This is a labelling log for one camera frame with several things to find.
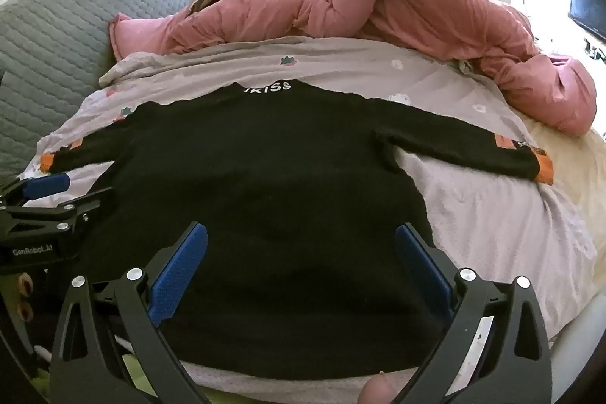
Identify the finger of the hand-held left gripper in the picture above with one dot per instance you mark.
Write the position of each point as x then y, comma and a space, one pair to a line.
47, 185
80, 206

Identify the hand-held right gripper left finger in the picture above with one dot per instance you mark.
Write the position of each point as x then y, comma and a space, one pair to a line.
180, 271

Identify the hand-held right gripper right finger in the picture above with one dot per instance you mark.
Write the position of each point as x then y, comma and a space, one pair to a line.
423, 271

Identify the black sweater with orange cuffs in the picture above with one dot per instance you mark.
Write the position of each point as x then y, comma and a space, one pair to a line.
284, 177

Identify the person's left hand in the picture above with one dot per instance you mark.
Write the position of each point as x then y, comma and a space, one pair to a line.
23, 285

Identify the lilac printed bed sheet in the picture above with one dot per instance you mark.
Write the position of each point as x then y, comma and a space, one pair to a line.
473, 214

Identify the yellow-green cloth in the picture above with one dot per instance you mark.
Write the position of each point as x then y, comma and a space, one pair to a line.
42, 385

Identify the grey quilted headboard cover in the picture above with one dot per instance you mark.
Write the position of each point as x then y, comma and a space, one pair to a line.
57, 35

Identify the cream mattress cover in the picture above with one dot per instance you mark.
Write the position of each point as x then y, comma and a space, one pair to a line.
577, 167

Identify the pink comforter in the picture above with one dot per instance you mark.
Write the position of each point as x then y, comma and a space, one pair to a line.
416, 1

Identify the black flat screen monitor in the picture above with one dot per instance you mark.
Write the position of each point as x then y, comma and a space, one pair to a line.
587, 6

